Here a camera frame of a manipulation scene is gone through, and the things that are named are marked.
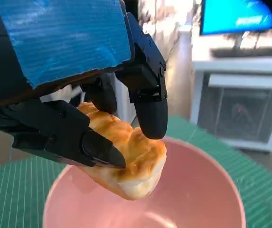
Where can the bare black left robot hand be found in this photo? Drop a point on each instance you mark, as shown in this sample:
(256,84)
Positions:
(62,38)

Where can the monitor with blue screen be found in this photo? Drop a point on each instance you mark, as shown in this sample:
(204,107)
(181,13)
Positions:
(235,14)

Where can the green cutting mat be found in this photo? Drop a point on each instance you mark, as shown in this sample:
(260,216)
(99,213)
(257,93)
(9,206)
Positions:
(12,190)

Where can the long striped toy bread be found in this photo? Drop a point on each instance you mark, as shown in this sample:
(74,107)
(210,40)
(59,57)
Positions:
(138,166)

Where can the pink bowl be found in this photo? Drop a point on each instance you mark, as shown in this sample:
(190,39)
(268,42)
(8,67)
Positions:
(185,190)

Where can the white cabinet with mesh panel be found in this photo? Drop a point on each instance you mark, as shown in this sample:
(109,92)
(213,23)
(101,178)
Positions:
(240,109)

